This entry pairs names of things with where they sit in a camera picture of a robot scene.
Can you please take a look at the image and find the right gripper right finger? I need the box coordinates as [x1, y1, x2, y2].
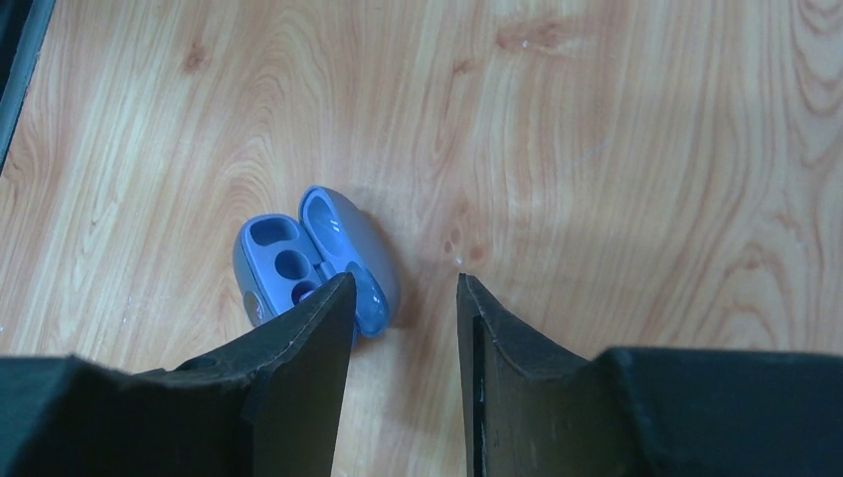
[456, 274, 842, 476]

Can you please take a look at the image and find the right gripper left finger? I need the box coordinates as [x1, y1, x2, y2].
[1, 272, 356, 476]

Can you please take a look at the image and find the blue-grey earbud case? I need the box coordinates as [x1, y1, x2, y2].
[233, 186, 401, 338]

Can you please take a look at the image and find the purple earbud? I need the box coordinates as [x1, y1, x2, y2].
[290, 281, 318, 306]

